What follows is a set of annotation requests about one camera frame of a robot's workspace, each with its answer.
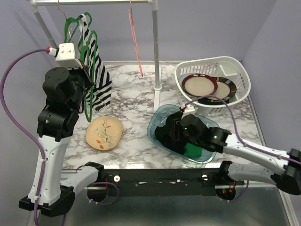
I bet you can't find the green hanger under striped top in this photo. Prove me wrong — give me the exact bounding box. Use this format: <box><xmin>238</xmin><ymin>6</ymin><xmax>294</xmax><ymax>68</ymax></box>
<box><xmin>56</xmin><ymin>0</ymin><xmax>94</xmax><ymax>78</ymax></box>

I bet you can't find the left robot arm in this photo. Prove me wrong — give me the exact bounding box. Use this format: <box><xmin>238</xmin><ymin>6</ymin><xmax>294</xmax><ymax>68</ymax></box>
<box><xmin>19</xmin><ymin>66</ymin><xmax>104</xmax><ymax>217</ymax></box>

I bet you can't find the dark rimmed plate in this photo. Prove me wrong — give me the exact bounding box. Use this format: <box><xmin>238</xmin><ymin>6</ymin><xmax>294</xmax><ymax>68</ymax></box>
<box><xmin>199</xmin><ymin>77</ymin><xmax>237</xmax><ymax>105</ymax></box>

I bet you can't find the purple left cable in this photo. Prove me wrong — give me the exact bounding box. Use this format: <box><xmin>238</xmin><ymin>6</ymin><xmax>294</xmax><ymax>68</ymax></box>
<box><xmin>0</xmin><ymin>47</ymin><xmax>122</xmax><ymax>226</ymax></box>

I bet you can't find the black base bar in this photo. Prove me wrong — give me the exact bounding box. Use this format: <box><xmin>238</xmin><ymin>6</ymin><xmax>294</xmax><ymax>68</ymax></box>
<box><xmin>87</xmin><ymin>168</ymin><xmax>235</xmax><ymax>201</ymax></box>

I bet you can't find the green tank top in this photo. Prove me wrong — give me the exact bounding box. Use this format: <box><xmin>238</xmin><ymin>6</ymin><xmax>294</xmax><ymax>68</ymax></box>
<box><xmin>152</xmin><ymin>133</ymin><xmax>204</xmax><ymax>158</ymax></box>

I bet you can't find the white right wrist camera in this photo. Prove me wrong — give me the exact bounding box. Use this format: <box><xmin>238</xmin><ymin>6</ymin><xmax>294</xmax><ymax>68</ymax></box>
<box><xmin>180</xmin><ymin>104</ymin><xmax>196</xmax><ymax>119</ymax></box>

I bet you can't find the beige bird painted plate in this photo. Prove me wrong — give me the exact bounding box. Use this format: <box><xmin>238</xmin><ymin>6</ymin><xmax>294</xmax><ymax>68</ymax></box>
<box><xmin>86</xmin><ymin>115</ymin><xmax>123</xmax><ymax>151</ymax></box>

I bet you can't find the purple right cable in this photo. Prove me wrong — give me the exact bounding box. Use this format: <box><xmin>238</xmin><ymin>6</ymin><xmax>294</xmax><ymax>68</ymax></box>
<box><xmin>182</xmin><ymin>94</ymin><xmax>301</xmax><ymax>165</ymax></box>

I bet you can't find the green velvet hanger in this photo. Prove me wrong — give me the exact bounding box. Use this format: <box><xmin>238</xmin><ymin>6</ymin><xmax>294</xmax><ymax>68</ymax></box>
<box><xmin>79</xmin><ymin>30</ymin><xmax>98</xmax><ymax>122</ymax></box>

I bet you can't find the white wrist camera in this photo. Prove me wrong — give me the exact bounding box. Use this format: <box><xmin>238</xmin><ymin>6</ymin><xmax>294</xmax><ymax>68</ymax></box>
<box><xmin>47</xmin><ymin>42</ymin><xmax>83</xmax><ymax>70</ymax></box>
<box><xmin>180</xmin><ymin>104</ymin><xmax>196</xmax><ymax>119</ymax></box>

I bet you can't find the silver clothes rack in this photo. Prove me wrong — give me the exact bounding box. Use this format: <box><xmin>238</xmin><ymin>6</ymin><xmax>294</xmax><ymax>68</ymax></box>
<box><xmin>27</xmin><ymin>0</ymin><xmax>162</xmax><ymax>111</ymax></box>

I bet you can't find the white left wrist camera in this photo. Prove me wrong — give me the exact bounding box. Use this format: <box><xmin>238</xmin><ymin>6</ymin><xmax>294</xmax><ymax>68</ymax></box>
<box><xmin>47</xmin><ymin>42</ymin><xmax>83</xmax><ymax>70</ymax></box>

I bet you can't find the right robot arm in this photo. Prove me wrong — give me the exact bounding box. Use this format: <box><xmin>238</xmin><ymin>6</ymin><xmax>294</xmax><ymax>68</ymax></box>
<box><xmin>175</xmin><ymin>114</ymin><xmax>301</xmax><ymax>195</ymax></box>

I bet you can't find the white plastic basket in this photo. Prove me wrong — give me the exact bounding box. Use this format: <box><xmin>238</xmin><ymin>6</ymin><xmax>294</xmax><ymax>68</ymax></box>
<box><xmin>174</xmin><ymin>56</ymin><xmax>251</xmax><ymax>108</ymax></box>

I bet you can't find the pink wire hanger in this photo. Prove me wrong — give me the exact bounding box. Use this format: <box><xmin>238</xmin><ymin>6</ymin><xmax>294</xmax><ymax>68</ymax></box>
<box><xmin>128</xmin><ymin>0</ymin><xmax>143</xmax><ymax>77</ymax></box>

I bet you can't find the blue transparent container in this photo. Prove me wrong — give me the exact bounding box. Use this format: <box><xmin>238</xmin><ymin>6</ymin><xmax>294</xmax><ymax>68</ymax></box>
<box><xmin>147</xmin><ymin>104</ymin><xmax>216</xmax><ymax>164</ymax></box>

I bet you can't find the purple cable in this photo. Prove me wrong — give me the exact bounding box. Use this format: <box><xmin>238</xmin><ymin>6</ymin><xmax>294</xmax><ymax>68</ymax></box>
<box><xmin>182</xmin><ymin>94</ymin><xmax>301</xmax><ymax>165</ymax></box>
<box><xmin>0</xmin><ymin>47</ymin><xmax>122</xmax><ymax>226</ymax></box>

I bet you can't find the striped black white tank top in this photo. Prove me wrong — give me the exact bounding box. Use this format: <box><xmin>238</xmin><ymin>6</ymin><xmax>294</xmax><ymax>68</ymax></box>
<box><xmin>78</xmin><ymin>14</ymin><xmax>112</xmax><ymax>111</ymax></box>

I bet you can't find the red rimmed plate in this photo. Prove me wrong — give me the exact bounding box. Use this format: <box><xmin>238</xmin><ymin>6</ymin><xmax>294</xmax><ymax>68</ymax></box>
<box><xmin>182</xmin><ymin>73</ymin><xmax>218</xmax><ymax>97</ymax></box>

